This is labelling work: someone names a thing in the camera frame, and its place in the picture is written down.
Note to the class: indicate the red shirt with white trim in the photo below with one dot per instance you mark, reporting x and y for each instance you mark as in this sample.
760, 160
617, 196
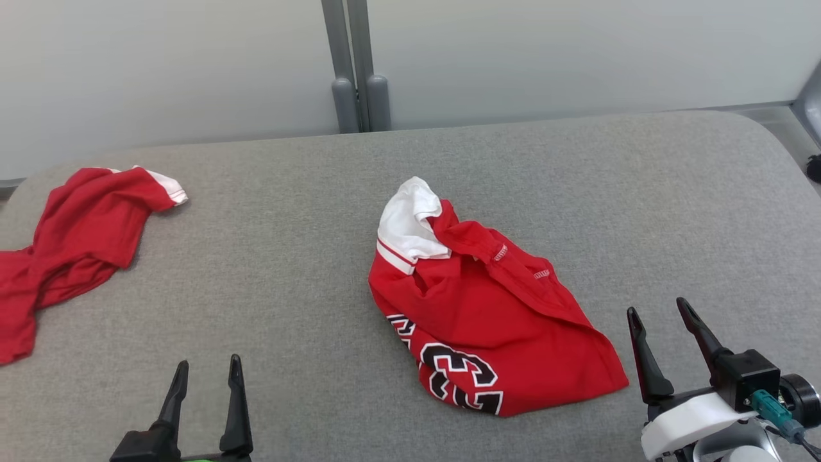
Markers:
83, 231

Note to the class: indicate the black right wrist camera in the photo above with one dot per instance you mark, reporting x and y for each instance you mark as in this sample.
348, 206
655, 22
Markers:
747, 378

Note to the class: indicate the grey fabric sofa seat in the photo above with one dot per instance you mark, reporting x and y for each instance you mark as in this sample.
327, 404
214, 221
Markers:
288, 256

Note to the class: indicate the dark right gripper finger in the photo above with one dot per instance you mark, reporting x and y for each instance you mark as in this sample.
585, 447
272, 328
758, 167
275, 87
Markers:
649, 369
702, 333

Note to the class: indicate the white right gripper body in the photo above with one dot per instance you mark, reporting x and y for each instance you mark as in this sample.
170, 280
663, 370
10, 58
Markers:
686, 423

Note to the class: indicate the grey metal frame piece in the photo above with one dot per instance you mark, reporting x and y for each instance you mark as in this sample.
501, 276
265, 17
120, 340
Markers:
811, 102

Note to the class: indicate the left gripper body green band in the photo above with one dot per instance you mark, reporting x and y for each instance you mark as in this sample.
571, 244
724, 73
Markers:
205, 459

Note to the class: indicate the grey partition post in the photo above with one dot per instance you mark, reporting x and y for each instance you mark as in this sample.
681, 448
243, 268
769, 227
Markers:
343, 96
377, 96

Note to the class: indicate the small black object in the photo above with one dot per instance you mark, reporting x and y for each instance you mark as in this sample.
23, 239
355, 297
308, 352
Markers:
815, 168

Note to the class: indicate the red jersey with black numbers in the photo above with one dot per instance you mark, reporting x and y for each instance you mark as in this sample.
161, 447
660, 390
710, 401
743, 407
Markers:
500, 321

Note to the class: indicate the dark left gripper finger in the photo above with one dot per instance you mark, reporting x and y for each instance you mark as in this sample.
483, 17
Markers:
174, 404
236, 410

